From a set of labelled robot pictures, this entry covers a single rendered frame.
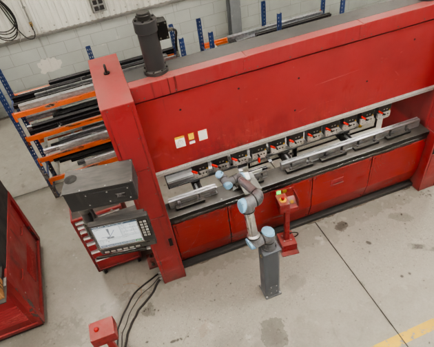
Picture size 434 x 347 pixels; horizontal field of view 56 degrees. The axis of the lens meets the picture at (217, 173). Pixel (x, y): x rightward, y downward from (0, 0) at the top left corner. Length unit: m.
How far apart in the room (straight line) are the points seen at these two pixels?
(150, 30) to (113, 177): 1.08
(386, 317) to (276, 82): 2.48
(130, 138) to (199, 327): 2.09
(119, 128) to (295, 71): 1.57
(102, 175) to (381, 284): 3.01
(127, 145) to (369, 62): 2.30
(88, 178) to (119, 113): 0.52
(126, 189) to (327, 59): 2.05
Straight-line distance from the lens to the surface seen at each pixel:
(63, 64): 7.79
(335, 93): 4.02
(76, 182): 3.05
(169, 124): 3.44
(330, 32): 3.65
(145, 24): 3.08
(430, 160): 5.26
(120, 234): 3.26
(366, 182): 4.98
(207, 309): 4.40
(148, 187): 3.53
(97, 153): 5.87
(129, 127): 3.12
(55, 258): 5.34
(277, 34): 3.64
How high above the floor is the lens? 3.85
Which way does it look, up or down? 43 degrees down
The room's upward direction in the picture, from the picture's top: 9 degrees counter-clockwise
